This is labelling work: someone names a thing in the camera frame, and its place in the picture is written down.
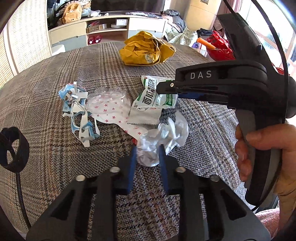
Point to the green white wet-wipe packet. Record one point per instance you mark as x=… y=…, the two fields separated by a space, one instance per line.
x=147 y=107

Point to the yellow paper bag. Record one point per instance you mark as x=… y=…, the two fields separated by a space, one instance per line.
x=144 y=49

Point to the pink fuzzy clothing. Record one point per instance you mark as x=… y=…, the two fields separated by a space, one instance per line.
x=270 y=219

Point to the white wooden tv cabinet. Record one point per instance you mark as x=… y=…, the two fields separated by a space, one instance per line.
x=102 y=29

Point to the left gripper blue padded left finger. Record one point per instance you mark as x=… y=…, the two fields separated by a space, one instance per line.
x=131 y=168

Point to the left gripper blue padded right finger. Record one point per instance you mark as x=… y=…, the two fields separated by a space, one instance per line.
x=163 y=168

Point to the blue white torn packaging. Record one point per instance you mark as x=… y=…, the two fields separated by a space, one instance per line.
x=74 y=106

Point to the yellow plush backpack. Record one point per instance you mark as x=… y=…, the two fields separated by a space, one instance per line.
x=72 y=13

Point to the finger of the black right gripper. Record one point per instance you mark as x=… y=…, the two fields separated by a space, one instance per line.
x=167 y=87

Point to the black flat television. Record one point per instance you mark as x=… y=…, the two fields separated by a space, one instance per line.
x=154 y=6

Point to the person's right hand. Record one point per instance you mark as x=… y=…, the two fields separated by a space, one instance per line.
x=281 y=137

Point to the star-patterned plastic wrapper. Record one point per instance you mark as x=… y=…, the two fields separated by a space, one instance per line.
x=112 y=106

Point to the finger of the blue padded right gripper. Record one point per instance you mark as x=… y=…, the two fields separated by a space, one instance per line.
x=192 y=95

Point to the orange handled tool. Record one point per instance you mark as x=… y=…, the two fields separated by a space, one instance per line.
x=206 y=44

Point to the beige standing air conditioner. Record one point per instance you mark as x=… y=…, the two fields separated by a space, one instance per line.
x=201 y=14

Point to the silver-white wrapper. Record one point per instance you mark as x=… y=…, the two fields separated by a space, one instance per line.
x=170 y=135

